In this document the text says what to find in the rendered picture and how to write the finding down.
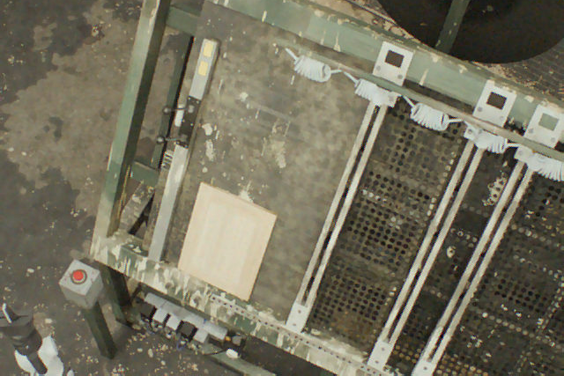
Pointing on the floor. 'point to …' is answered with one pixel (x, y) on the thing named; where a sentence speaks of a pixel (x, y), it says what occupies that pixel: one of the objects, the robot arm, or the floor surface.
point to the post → (98, 325)
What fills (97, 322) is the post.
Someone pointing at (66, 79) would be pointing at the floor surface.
